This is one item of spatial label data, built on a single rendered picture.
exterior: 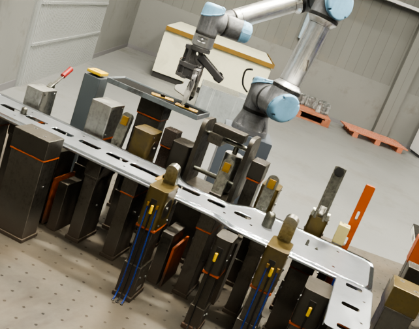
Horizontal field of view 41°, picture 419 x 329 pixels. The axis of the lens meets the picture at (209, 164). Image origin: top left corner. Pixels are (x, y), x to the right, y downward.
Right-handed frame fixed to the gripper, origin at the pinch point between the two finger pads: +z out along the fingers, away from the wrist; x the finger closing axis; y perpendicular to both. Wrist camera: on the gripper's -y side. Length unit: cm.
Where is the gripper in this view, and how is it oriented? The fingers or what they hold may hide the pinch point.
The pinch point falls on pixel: (187, 103)
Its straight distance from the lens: 201.8
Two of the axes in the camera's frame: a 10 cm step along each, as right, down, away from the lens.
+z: -3.4, 9.0, 2.7
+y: -9.3, -3.7, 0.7
